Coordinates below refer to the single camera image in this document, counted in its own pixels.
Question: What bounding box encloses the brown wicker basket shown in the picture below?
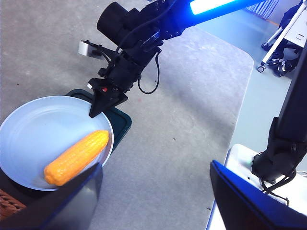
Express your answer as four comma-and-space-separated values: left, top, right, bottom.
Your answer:
0, 188, 26, 215

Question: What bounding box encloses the dark rectangular tray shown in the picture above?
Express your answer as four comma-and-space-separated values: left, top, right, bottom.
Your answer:
0, 88, 132, 207

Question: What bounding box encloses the black arm base cable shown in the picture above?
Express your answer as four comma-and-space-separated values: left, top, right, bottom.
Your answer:
261, 171, 298, 207

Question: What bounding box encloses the white radiator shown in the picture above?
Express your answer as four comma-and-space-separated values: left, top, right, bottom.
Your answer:
246, 2, 273, 19

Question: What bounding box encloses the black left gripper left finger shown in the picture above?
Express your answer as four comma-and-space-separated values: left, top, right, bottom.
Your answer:
0, 162, 104, 230

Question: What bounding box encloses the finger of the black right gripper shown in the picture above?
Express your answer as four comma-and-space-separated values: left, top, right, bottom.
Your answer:
102, 93, 128, 113
89, 89, 113, 118

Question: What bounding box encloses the white wheeled stand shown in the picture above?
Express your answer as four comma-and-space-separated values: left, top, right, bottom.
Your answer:
258, 0, 307, 72

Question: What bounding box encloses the pale grey camera box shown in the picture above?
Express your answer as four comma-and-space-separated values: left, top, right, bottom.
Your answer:
78, 40, 96, 57

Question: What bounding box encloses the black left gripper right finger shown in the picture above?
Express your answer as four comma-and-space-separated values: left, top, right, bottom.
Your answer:
210, 160, 307, 230

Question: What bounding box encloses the blue round plate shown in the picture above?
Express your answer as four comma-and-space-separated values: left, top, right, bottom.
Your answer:
0, 95, 115, 192

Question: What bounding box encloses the yellow corn cob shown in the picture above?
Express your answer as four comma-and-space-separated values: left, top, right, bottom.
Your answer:
43, 130, 109, 187

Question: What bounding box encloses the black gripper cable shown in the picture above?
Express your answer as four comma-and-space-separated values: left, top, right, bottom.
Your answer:
138, 50, 161, 94

